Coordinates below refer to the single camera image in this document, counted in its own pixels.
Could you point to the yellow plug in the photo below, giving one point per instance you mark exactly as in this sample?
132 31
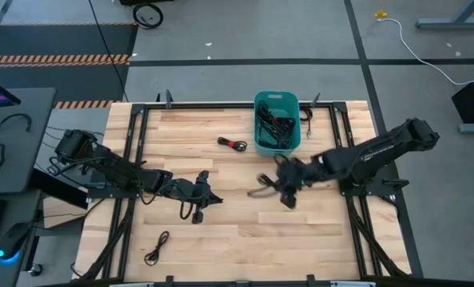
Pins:
380 14

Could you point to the grey table leg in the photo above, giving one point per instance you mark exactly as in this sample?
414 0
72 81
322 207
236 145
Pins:
456 22

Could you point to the black aluminium table frame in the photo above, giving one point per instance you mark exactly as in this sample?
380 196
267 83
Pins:
221 106

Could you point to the teal plastic bin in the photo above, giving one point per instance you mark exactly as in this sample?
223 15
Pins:
279 152

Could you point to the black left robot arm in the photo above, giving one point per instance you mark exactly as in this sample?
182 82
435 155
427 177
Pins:
113 169

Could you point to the caster wheel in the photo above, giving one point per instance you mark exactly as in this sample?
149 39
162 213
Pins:
35 270

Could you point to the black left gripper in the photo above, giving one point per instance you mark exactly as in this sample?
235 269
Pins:
185 189

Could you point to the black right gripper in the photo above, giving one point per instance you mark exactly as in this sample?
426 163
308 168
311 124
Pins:
295 173

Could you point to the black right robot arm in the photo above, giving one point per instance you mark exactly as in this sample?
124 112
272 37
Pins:
380 151

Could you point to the black side desk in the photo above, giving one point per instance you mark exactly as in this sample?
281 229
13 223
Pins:
25 151

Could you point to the black mouse with blue light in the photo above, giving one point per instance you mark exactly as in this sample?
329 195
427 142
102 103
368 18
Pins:
11 243

